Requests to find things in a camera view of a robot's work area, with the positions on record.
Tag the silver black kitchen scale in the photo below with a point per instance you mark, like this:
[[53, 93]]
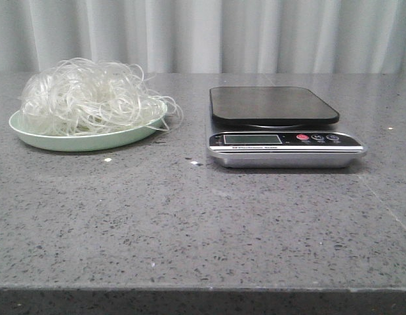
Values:
[[276, 127]]

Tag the white pleated curtain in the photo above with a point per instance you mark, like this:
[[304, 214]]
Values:
[[298, 37]]

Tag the white translucent vermicelli bundle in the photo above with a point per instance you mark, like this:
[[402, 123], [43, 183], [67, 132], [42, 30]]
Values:
[[80, 97]]

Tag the light green round plate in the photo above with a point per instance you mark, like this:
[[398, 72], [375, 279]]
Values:
[[81, 141]]

